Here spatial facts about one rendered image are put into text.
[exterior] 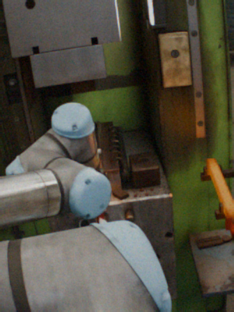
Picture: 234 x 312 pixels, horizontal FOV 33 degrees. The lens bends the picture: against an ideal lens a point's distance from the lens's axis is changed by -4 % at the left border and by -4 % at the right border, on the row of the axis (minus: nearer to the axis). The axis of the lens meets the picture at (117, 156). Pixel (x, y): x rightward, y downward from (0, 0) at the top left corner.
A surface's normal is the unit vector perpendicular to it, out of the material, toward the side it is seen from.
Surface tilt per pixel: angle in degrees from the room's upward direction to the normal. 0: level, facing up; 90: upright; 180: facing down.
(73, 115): 29
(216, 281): 0
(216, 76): 90
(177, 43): 90
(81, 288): 43
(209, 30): 90
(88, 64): 90
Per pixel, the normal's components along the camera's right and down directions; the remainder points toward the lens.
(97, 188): 0.65, 0.26
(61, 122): -0.07, -0.59
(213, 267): -0.12, -0.90
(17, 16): 0.06, 0.41
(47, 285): 0.04, -0.40
